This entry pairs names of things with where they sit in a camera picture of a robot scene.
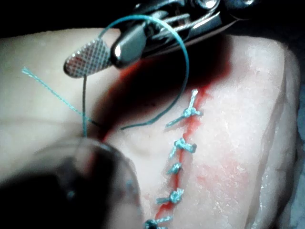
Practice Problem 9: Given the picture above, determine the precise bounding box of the blue stitching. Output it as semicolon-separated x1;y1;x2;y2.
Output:
143;89;204;229

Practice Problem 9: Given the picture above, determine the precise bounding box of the blue thread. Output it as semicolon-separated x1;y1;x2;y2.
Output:
21;14;191;138

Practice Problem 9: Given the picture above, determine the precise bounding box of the tissue pad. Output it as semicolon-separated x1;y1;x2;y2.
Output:
0;27;303;229

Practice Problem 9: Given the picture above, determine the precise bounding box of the right arm needle driver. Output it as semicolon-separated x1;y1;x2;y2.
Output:
132;0;254;58

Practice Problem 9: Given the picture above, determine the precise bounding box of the right arm needle driver jaw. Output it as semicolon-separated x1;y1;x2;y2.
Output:
110;22;150;69
63;38;112;79

